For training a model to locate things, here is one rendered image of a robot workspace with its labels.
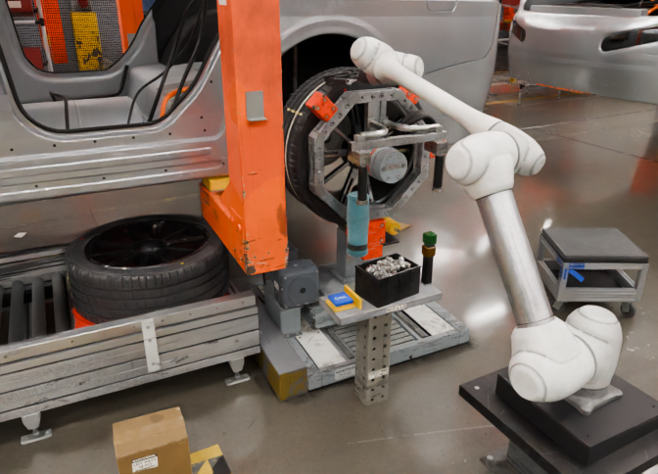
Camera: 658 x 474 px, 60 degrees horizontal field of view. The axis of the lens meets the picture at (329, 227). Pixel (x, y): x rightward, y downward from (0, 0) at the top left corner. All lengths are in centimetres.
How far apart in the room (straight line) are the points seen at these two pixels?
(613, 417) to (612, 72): 300
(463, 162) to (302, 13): 119
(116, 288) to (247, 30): 106
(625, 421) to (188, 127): 186
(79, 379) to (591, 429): 168
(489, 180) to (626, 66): 293
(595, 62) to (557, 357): 316
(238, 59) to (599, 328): 133
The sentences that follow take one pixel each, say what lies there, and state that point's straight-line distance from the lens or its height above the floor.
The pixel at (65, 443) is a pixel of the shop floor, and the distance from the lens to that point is 237.
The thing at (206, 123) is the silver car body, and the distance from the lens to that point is 247.
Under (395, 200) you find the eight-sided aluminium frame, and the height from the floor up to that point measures 63.
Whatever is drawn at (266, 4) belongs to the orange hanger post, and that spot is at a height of 145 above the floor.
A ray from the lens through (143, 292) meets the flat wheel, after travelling 227.
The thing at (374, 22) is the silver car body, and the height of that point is 135.
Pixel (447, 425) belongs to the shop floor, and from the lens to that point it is 228.
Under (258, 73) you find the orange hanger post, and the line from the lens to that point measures 192.
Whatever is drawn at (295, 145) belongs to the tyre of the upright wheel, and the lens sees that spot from 229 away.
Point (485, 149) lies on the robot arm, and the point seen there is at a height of 109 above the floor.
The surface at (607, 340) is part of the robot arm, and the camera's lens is 179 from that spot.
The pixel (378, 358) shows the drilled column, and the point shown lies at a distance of 221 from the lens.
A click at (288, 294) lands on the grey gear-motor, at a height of 32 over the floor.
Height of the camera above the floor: 150
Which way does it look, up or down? 23 degrees down
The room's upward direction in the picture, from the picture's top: straight up
